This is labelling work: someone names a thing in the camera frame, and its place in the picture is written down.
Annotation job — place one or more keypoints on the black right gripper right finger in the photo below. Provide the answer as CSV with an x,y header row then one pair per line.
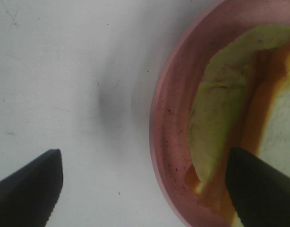
x,y
259,193

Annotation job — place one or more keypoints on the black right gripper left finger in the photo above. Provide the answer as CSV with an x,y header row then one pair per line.
x,y
29,195

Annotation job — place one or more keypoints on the toast sandwich with lettuce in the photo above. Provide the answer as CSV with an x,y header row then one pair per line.
x,y
242,101

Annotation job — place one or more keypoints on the pink round plate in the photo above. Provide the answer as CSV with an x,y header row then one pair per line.
x,y
221,23

